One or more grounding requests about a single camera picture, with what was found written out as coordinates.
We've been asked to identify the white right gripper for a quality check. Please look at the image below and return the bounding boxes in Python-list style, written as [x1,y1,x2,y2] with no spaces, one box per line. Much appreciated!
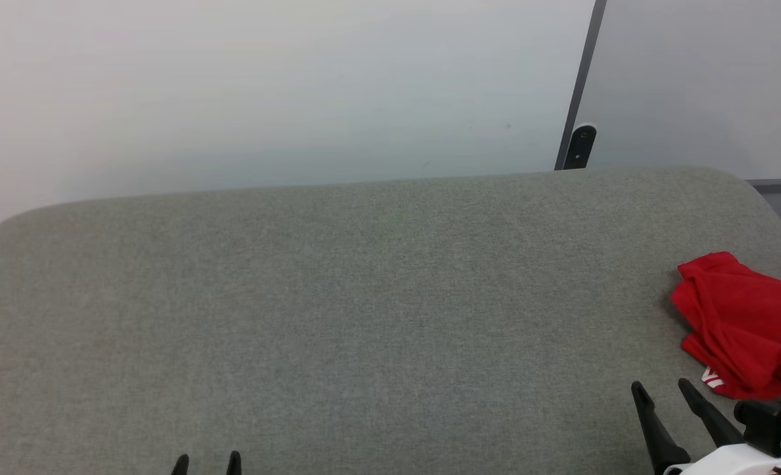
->
[631,377,781,475]

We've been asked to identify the red and white garment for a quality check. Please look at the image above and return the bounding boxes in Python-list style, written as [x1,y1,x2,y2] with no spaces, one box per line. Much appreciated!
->
[670,251,781,403]

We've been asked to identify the grey fabric sofa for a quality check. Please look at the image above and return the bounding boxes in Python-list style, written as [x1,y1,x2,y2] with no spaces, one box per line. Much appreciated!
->
[0,166,781,475]

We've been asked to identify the black post bracket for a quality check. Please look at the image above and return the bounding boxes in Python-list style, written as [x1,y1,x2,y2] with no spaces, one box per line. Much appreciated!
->
[562,124,597,170]

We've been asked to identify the dark grey panel post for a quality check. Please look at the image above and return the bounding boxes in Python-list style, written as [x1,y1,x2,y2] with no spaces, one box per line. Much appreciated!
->
[554,0,608,171]

